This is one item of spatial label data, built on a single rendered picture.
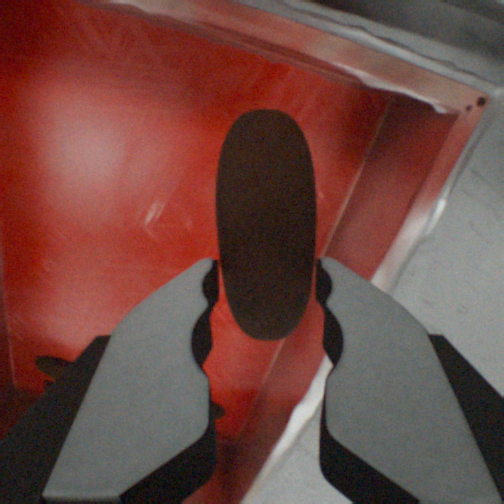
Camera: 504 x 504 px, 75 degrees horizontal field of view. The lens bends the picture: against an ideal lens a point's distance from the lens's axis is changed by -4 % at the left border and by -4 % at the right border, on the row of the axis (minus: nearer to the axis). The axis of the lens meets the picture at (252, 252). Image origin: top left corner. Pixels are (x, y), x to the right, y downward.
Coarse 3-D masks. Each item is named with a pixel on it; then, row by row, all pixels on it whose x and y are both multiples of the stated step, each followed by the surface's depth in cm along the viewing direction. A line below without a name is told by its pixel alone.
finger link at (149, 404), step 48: (192, 288) 10; (144, 336) 8; (192, 336) 8; (96, 384) 7; (144, 384) 7; (192, 384) 7; (96, 432) 6; (144, 432) 6; (192, 432) 6; (96, 480) 5; (144, 480) 5; (192, 480) 6
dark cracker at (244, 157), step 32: (256, 128) 11; (288, 128) 11; (224, 160) 12; (256, 160) 11; (288, 160) 11; (224, 192) 12; (256, 192) 12; (288, 192) 12; (224, 224) 12; (256, 224) 12; (288, 224) 12; (224, 256) 13; (256, 256) 13; (288, 256) 13; (224, 288) 14; (256, 288) 13; (288, 288) 13; (256, 320) 14; (288, 320) 14
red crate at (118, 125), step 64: (0, 0) 22; (64, 0) 22; (0, 64) 24; (64, 64) 24; (128, 64) 23; (192, 64) 23; (256, 64) 23; (0, 128) 26; (64, 128) 26; (128, 128) 26; (192, 128) 25; (320, 128) 25; (0, 192) 29; (64, 192) 28; (128, 192) 28; (192, 192) 28; (320, 192) 27; (0, 256) 32; (64, 256) 31; (128, 256) 31; (192, 256) 31; (320, 256) 30; (64, 320) 35; (256, 384) 39
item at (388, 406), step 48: (336, 288) 10; (336, 336) 9; (384, 336) 8; (336, 384) 7; (384, 384) 7; (432, 384) 7; (336, 432) 6; (384, 432) 6; (432, 432) 6; (336, 480) 6; (384, 480) 5; (432, 480) 5; (480, 480) 5
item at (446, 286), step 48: (288, 0) 22; (336, 0) 21; (384, 0) 21; (432, 0) 21; (432, 48) 22; (480, 48) 22; (480, 144) 25; (480, 192) 27; (432, 240) 29; (480, 240) 29; (432, 288) 32; (480, 288) 32; (480, 336) 34; (288, 480) 49
